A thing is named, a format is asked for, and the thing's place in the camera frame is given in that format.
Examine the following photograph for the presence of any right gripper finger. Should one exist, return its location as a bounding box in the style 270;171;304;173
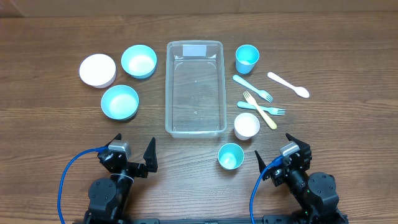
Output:
254;150;268;180
285;133;310;149

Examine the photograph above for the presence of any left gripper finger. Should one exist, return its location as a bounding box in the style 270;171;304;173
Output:
143;137;158;173
107;133;122;146

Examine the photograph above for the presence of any teal cup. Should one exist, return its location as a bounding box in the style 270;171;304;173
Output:
218;143;244;170

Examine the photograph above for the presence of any light blue bowl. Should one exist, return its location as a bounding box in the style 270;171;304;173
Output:
101;85;139;121

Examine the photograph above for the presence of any white cup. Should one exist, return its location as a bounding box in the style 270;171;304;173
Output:
234;113;260;141

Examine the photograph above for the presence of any white plastic spoon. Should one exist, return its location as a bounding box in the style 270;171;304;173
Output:
267;72;310;98

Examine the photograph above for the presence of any white bowl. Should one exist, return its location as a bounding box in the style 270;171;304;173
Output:
79;54;116;88

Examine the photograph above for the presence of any yellow plastic fork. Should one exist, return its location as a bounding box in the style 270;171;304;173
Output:
243;91;277;130

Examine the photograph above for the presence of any teal bowl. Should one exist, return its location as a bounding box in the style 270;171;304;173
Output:
121;45;157;79

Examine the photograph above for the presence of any blue cup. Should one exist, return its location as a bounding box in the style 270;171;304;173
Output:
235;44;260;74

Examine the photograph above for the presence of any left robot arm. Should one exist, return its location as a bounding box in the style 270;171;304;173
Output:
84;133;158;223

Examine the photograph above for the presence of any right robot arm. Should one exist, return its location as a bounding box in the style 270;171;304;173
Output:
249;133;349;224

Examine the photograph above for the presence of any clear plastic container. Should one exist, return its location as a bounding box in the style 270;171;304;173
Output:
165;40;227;138

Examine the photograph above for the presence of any light blue fork lower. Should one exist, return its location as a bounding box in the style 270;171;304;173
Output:
237;101;285;116

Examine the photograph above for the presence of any light blue fork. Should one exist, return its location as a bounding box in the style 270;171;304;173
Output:
233;75;273;103
237;101;285;116

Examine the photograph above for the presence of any light blue fork upper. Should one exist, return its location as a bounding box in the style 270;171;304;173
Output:
233;75;273;103

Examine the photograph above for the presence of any left blue cable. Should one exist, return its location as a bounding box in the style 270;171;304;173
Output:
57;146;108;224

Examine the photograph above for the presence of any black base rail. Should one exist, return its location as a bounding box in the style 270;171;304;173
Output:
73;213;349;224

